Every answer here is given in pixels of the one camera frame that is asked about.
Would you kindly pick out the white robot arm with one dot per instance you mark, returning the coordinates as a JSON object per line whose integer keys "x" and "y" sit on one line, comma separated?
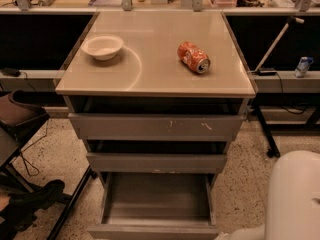
{"x": 293, "y": 201}

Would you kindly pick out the grey drawer cabinet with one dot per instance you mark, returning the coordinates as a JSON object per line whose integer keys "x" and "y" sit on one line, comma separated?
{"x": 146, "y": 77}

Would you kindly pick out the grey top drawer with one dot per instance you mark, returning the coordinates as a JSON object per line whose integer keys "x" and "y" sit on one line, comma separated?
{"x": 155, "y": 127}

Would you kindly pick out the grey drawer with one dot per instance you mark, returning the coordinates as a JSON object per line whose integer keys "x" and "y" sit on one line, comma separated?
{"x": 155, "y": 127}
{"x": 156, "y": 163}
{"x": 150, "y": 206}

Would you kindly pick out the grey middle drawer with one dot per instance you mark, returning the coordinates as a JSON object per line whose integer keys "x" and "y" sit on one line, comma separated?
{"x": 156, "y": 163}

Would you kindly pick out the grey bottom drawer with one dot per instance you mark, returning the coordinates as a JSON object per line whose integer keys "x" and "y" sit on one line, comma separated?
{"x": 150, "y": 206}

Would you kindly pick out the orange soda can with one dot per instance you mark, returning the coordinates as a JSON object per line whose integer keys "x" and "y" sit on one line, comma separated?
{"x": 194, "y": 57}

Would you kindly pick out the white bowl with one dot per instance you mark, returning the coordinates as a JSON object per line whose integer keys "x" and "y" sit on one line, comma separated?
{"x": 102, "y": 47}

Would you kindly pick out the black power adapter right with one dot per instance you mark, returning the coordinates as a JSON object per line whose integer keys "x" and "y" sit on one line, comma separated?
{"x": 266, "y": 71}

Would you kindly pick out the black power adapter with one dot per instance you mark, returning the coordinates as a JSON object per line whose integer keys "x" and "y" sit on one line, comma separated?
{"x": 266, "y": 71}
{"x": 10, "y": 72}

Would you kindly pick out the black diagonal floor bar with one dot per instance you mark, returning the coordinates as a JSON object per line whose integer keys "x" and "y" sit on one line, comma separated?
{"x": 70, "y": 204}

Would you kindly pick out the black table leg stand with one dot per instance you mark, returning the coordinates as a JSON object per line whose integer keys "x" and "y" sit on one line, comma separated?
{"x": 273, "y": 151}

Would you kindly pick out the black office chair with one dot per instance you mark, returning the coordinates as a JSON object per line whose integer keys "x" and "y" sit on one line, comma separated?
{"x": 19, "y": 121}

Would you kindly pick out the black power adapter left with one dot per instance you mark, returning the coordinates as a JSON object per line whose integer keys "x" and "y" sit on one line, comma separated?
{"x": 10, "y": 72}

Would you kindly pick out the white leaning rod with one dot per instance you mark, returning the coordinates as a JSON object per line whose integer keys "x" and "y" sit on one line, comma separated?
{"x": 289, "y": 22}

